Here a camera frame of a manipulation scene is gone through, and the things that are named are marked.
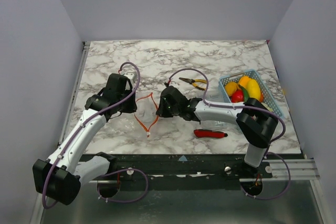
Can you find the clear zip bag orange zipper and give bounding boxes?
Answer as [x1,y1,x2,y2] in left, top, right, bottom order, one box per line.
[110,92,161,141]

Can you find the green chili pepper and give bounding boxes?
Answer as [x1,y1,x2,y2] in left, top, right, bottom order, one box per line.
[238,84,249,102]

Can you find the yellow lemon squash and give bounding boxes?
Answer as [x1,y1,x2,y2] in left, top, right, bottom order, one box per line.
[246,79,261,101]

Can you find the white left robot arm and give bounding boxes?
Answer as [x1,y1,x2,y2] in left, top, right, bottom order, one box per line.
[33,71,138,205]

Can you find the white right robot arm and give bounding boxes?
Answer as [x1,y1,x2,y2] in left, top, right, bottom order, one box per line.
[156,86,280,178]

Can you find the red black utility knife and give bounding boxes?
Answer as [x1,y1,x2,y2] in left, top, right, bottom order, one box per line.
[194,129,228,138]

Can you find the clear plastic screw box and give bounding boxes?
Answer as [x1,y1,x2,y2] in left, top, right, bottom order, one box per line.
[194,95,236,130]

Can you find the small yellow orange fruit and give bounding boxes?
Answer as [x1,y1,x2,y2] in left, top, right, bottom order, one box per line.
[224,82,238,97]

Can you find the red apple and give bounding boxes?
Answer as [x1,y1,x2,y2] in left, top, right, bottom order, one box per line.
[231,90,244,103]

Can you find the orange yellow bell pepper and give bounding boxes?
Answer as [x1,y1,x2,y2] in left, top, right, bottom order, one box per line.
[237,76,251,90]

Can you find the light blue plastic basket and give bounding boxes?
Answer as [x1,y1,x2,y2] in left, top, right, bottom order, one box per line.
[218,69,284,119]

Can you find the yellow handled pliers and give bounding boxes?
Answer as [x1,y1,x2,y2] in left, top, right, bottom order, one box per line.
[179,77,207,91]

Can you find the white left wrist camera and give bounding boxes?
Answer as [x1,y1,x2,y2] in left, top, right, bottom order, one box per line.
[123,71,138,82]

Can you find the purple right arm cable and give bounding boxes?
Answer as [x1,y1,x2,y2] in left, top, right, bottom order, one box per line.
[169,68,291,200]

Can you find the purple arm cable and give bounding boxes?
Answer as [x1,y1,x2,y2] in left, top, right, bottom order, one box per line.
[41,61,150,209]
[169,68,291,200]

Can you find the black metal base rail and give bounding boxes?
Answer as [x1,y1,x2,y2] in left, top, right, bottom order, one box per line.
[78,153,276,190]

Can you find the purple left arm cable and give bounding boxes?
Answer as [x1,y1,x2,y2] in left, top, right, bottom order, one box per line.
[41,61,150,209]

